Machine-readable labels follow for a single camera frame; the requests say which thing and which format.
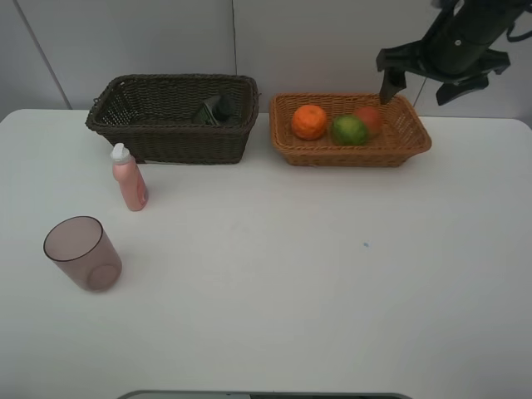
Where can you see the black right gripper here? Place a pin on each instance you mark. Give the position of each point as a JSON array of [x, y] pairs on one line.
[[455, 50]]

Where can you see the red yellow peach fruit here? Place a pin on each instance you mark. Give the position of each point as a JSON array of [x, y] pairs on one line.
[[371, 118]]

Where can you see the green mango fruit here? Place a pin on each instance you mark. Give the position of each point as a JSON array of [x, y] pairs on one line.
[[348, 130]]

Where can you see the orange tangerine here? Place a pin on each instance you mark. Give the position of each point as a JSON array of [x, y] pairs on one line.
[[309, 122]]

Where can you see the black square bottle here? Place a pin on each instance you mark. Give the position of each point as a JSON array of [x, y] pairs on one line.
[[214, 111]]

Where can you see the pink bottle white cap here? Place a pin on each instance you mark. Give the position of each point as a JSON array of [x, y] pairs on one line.
[[128, 176]]

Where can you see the orange wicker basket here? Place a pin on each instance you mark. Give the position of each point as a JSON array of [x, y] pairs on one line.
[[401, 137]]

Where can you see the dark brown wicker basket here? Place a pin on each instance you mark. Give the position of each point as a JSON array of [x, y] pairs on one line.
[[154, 117]]

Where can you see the translucent purple plastic cup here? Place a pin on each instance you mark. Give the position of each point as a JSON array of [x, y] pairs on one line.
[[81, 249]]

